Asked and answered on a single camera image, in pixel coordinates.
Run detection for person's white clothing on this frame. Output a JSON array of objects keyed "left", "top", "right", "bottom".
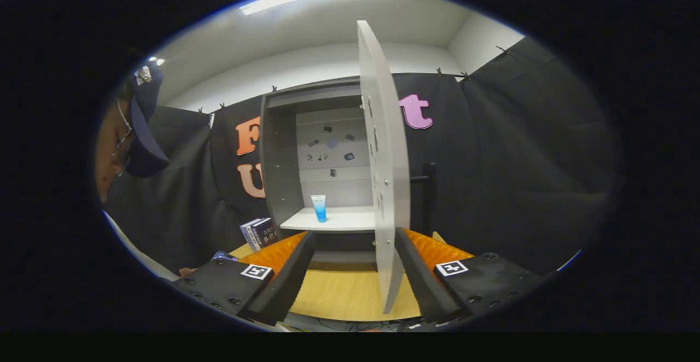
[{"left": 103, "top": 211, "right": 181, "bottom": 282}]

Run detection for black backdrop cloth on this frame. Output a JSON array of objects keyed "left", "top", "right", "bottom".
[{"left": 104, "top": 37, "right": 613, "bottom": 275}]

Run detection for grey cabinet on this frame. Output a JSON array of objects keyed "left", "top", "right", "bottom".
[{"left": 259, "top": 76, "right": 379, "bottom": 272}]

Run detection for black door handle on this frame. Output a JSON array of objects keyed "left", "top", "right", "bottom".
[{"left": 410, "top": 162, "right": 438, "bottom": 237}]

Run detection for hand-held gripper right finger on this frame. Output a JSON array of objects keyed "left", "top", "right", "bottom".
[{"left": 395, "top": 228, "right": 547, "bottom": 324}]

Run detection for white cabinet shelf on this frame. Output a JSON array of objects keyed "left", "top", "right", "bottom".
[{"left": 280, "top": 206, "right": 378, "bottom": 233}]

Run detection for dark blue cap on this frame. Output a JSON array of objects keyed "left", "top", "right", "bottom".
[{"left": 125, "top": 61, "right": 171, "bottom": 178}]

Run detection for white cabinet door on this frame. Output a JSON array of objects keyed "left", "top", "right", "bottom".
[{"left": 357, "top": 20, "right": 412, "bottom": 314}]

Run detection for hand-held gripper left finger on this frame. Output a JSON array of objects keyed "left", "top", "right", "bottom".
[{"left": 174, "top": 231, "right": 317, "bottom": 326}]

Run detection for person's head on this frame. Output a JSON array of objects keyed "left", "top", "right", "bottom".
[{"left": 94, "top": 97, "right": 137, "bottom": 204}]

